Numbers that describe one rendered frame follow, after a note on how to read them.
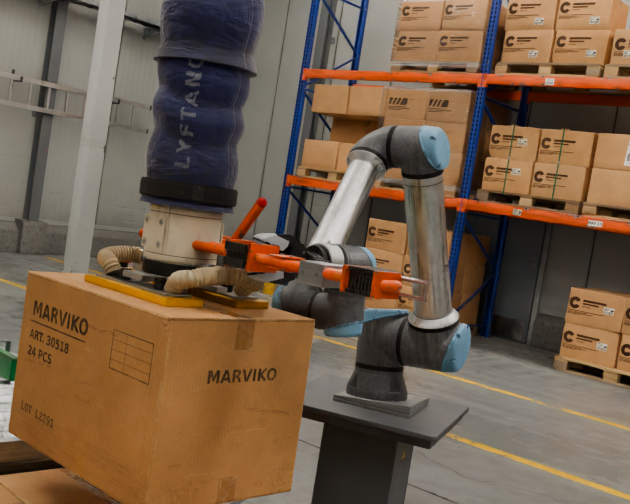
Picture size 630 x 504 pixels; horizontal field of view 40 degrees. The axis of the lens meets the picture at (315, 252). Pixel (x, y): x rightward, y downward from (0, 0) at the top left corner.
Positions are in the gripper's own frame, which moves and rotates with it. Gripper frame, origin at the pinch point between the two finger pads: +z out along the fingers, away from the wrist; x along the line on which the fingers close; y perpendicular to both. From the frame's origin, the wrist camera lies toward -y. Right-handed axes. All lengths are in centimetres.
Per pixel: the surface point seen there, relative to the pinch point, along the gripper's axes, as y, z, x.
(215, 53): 17.8, 5.1, 42.0
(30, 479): 54, 15, -66
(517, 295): 431, -810, -64
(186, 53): 21.8, 9.9, 41.0
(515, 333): 425, -810, -110
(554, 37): 369, -694, 223
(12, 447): 65, 15, -61
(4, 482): 55, 21, -66
